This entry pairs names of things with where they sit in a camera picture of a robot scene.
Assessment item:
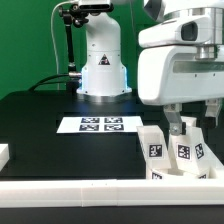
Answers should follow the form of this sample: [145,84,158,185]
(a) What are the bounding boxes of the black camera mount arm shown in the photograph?
[59,4,88,94]

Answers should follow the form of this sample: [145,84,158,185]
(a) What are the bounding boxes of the white obstacle wall frame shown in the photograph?
[0,165,224,208]

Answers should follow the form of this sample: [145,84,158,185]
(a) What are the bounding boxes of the white sheet with tags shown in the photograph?
[57,116,143,134]

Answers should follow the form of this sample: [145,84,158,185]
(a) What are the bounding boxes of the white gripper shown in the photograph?
[138,46,224,136]

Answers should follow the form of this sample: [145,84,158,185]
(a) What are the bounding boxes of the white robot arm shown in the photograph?
[78,0,224,135]

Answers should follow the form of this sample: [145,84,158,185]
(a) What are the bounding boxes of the white cable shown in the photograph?
[50,0,79,91]

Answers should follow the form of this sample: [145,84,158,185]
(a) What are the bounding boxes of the black cables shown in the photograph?
[28,73,81,92]

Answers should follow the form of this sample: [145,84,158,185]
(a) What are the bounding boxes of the white block at left edge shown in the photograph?
[0,144,9,171]

